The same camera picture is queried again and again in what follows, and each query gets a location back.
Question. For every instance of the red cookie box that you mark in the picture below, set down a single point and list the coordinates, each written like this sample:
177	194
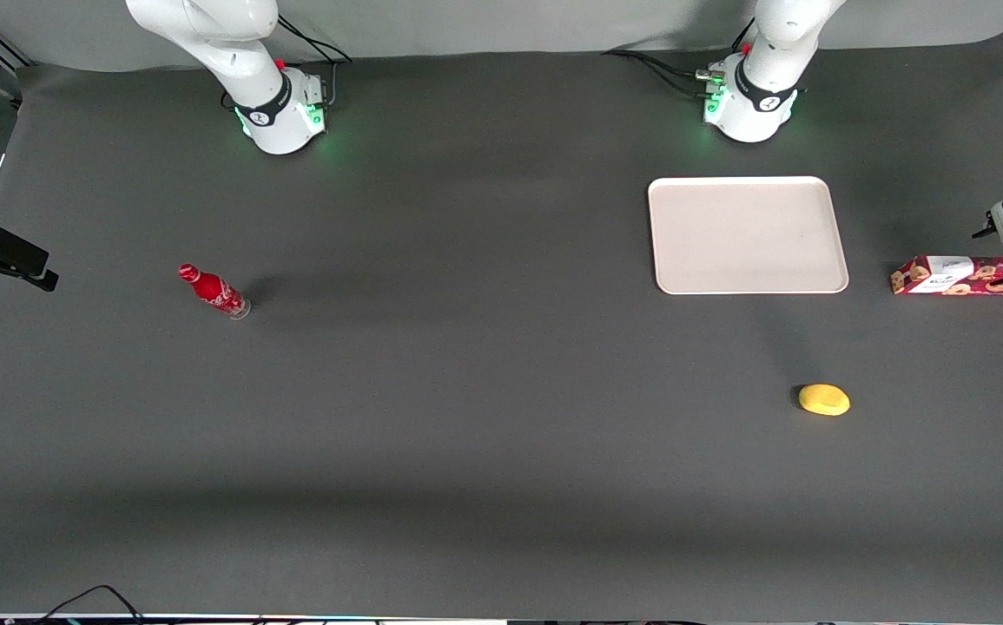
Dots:
944	276

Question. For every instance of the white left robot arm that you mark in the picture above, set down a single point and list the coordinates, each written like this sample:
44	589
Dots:
762	95

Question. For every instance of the beige plastic tray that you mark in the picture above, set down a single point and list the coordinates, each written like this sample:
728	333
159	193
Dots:
744	234

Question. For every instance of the red cola bottle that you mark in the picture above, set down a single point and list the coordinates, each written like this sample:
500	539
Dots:
214	292

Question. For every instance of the yellow lemon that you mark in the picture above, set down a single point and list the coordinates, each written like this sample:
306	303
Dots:
824	400

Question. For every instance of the dark grey table mat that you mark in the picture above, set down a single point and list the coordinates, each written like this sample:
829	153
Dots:
501	391

